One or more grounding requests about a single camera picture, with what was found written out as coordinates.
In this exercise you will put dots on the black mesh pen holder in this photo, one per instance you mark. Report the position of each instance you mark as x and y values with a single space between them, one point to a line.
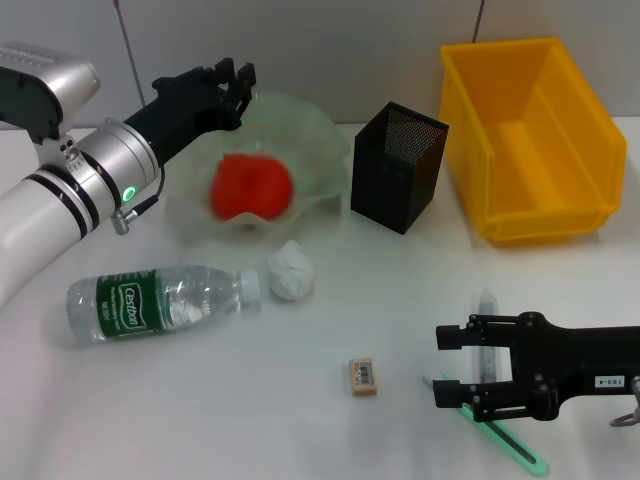
385 200

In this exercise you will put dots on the left wrist camera housing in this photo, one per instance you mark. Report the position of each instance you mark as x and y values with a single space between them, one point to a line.
30 95

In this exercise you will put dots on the grey marker pen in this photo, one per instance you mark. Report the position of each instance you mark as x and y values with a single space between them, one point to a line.
486 305

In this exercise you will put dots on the yellow plastic bin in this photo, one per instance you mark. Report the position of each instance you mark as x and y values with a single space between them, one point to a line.
540 150

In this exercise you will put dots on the pale green wavy glass plate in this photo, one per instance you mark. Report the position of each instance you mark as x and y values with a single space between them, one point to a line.
310 150

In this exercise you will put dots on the white paper ball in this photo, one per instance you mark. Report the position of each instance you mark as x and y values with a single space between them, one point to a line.
290 275

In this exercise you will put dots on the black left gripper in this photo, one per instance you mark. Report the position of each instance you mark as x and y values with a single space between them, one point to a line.
185 110

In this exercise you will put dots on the beige eraser with barcode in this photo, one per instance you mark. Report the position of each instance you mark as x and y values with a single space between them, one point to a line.
362 377

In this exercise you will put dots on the clear green-label water bottle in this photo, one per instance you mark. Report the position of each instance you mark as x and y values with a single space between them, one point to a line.
150 300

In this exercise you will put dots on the orange fruit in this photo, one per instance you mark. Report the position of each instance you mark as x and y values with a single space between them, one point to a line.
250 187

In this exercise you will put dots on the mint green utility knife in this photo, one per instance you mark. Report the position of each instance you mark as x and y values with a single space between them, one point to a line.
539 469

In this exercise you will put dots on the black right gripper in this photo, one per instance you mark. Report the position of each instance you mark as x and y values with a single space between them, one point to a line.
575 355

